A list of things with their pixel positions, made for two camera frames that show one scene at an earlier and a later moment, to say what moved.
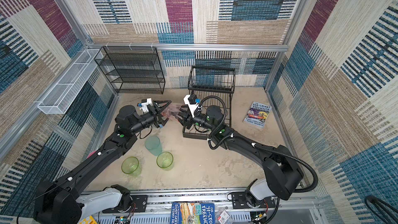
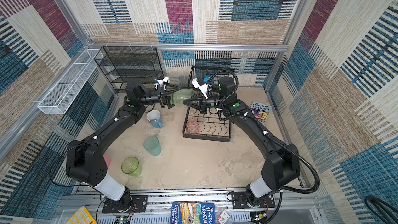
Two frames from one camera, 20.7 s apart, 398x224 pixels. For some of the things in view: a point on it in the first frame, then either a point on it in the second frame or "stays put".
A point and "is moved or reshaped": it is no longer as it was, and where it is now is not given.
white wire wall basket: x=59 y=99 stays put
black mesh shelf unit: x=132 y=70 stays put
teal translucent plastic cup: x=153 y=144 stays put
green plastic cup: x=165 y=161 -> x=179 y=96
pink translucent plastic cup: x=171 y=111 is moved or reshaped
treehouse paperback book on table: x=258 y=114 stays put
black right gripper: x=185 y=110 -> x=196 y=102
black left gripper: x=157 y=117 -> x=162 y=92
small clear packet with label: x=223 y=217 stays put
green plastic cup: x=130 y=165 stays put
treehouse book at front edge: x=193 y=213 stays put
